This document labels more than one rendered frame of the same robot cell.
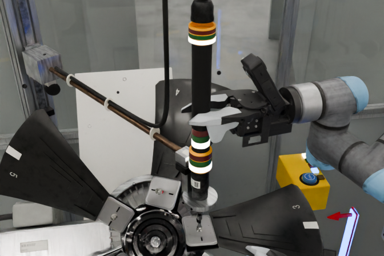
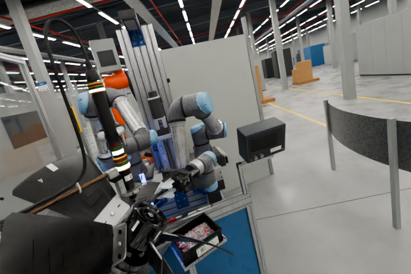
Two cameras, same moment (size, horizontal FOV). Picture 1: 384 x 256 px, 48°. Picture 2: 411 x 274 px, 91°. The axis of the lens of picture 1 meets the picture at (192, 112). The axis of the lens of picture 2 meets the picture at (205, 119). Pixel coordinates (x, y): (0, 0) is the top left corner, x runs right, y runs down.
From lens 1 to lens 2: 82 cm
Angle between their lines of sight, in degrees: 88
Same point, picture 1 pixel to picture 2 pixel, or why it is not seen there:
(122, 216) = (122, 237)
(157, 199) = (114, 219)
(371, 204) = not seen: hidden behind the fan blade
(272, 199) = not seen: hidden behind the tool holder
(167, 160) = (92, 202)
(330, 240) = not seen: outside the picture
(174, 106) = (51, 186)
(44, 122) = (25, 220)
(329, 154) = (131, 146)
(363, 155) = (140, 135)
